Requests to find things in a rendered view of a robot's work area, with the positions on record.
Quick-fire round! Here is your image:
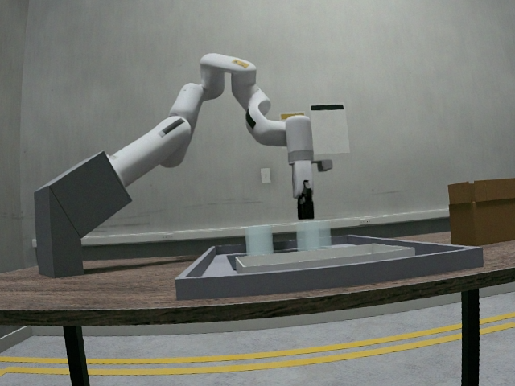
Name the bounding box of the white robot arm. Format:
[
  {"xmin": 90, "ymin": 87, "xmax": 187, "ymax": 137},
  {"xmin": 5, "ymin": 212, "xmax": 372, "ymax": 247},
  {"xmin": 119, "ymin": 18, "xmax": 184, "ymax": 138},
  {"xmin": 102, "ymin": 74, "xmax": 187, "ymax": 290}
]
[{"xmin": 107, "ymin": 53, "xmax": 333, "ymax": 187}]

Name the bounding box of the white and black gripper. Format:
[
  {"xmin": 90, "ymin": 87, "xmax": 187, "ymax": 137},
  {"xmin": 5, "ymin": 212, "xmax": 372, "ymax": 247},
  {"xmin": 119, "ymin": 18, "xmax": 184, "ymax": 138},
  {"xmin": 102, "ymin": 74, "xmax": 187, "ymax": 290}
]
[{"xmin": 289, "ymin": 160, "xmax": 315, "ymax": 220}]

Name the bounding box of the brown cardboard box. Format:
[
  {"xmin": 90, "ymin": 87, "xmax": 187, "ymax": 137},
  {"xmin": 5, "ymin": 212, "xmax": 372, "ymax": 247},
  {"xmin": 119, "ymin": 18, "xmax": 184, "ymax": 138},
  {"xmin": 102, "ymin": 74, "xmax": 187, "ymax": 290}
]
[{"xmin": 448, "ymin": 179, "xmax": 515, "ymax": 246}]

